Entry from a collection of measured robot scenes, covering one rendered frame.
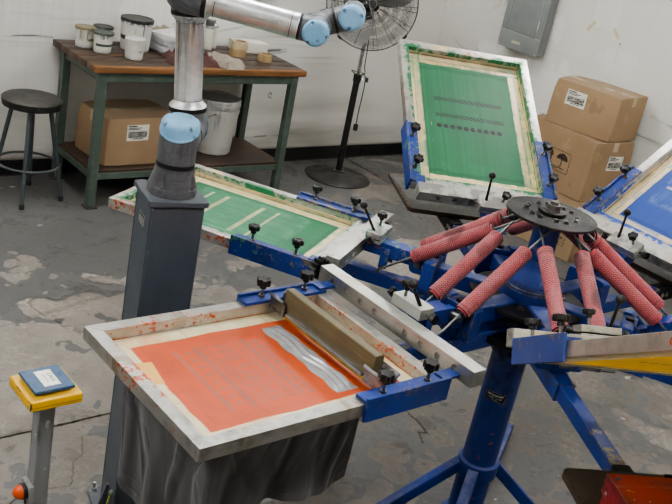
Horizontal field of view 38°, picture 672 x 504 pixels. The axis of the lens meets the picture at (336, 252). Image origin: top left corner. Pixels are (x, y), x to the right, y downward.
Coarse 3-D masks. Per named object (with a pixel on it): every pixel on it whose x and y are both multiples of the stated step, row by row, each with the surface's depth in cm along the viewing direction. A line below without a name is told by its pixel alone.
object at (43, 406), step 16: (16, 384) 227; (32, 400) 222; (48, 400) 224; (64, 400) 227; (80, 400) 230; (48, 416) 231; (32, 432) 234; (48, 432) 233; (32, 448) 235; (48, 448) 235; (32, 464) 237; (48, 464) 238; (32, 480) 238; (48, 480) 240; (32, 496) 238
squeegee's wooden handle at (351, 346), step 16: (288, 304) 279; (304, 304) 273; (304, 320) 274; (320, 320) 268; (336, 320) 266; (320, 336) 269; (336, 336) 263; (352, 336) 259; (352, 352) 259; (368, 352) 254
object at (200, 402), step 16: (304, 368) 260; (336, 368) 263; (192, 384) 241; (320, 384) 253; (192, 400) 235; (208, 400) 236; (288, 400) 243; (304, 400) 245; (320, 400) 246; (208, 416) 230; (224, 416) 231; (240, 416) 232; (256, 416) 234
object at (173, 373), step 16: (208, 336) 266; (224, 336) 267; (240, 336) 269; (256, 336) 271; (304, 336) 276; (144, 352) 251; (160, 352) 253; (288, 352) 266; (320, 352) 269; (160, 368) 245; (176, 368) 247; (176, 384) 240
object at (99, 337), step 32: (128, 320) 258; (160, 320) 261; (192, 320) 268; (224, 320) 276; (352, 320) 284; (96, 352) 246; (384, 352) 274; (128, 384) 234; (160, 416) 223; (288, 416) 230; (320, 416) 233; (352, 416) 241; (192, 448) 214; (224, 448) 216
